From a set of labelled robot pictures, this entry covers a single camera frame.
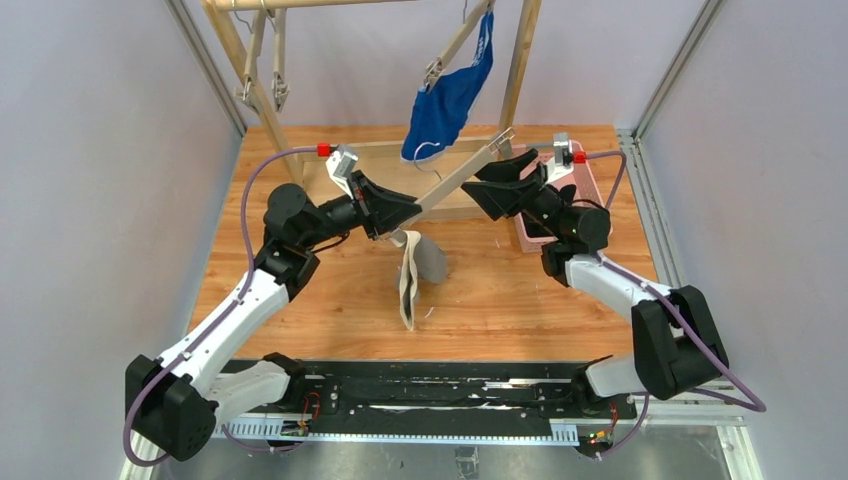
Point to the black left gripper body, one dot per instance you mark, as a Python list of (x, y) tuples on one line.
[(365, 206)]

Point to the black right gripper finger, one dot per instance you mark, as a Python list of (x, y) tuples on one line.
[(497, 199), (508, 170)]

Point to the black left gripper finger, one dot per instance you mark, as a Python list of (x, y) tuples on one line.
[(371, 194), (388, 218)]

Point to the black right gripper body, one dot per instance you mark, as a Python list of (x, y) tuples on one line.
[(530, 189)]

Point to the beige clip hanger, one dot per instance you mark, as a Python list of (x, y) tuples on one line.
[(253, 51), (280, 88), (452, 181), (471, 19)]

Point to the grey underwear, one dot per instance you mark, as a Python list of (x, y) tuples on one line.
[(422, 259)]

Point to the black underwear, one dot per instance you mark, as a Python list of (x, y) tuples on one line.
[(567, 194)]

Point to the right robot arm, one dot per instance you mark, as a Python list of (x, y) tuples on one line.
[(676, 345)]

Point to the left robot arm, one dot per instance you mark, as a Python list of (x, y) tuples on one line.
[(178, 399)]

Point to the blue underwear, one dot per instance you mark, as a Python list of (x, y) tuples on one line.
[(440, 112)]

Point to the beige empty clip hanger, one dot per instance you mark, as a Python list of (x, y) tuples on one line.
[(253, 51)]

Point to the pink perforated plastic basket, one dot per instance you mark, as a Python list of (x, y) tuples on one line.
[(580, 223)]

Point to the wooden clothes rack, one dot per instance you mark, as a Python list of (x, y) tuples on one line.
[(232, 22)]

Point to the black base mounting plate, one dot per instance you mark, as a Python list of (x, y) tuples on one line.
[(415, 401)]

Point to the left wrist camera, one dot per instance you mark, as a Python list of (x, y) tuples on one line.
[(340, 162)]

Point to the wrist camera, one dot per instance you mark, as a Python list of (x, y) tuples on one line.
[(340, 162), (563, 161)]

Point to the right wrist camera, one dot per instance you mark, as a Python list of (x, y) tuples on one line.
[(563, 161)]

